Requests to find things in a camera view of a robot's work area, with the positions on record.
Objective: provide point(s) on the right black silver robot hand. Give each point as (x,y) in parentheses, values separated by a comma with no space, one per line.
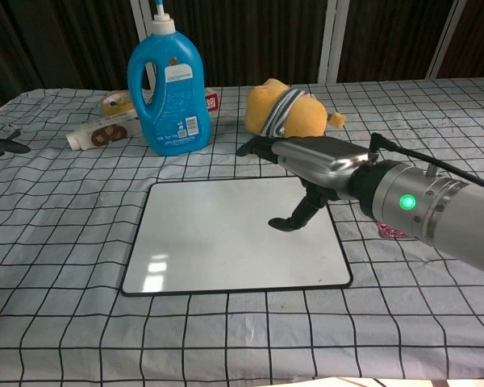
(318,161)

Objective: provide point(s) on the pink patterned packet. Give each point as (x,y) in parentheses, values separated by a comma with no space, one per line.
(387,232)

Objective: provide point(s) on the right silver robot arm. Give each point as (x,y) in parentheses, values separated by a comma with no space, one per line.
(447,217)

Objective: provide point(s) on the small black clip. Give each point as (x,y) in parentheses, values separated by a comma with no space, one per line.
(8,147)

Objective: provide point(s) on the yellow plush toy striped band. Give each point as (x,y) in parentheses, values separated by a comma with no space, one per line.
(302,117)

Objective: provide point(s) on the white toothpaste box red end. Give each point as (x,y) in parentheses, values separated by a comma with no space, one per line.
(211,101)

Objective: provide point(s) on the white board with black rim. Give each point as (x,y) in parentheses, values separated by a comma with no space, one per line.
(205,242)

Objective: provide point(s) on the blue detergent pump bottle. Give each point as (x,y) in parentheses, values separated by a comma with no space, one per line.
(173,121)

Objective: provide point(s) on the yellow round tape roll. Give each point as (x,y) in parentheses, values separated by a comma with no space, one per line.
(115,105)

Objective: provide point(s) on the white cream tube brown print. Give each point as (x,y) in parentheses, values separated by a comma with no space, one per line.
(105,135)

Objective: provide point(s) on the white black checked tablecloth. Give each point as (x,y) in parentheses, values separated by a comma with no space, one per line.
(64,242)

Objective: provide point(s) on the white metal frame post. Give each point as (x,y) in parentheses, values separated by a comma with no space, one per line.
(139,24)
(445,40)
(330,40)

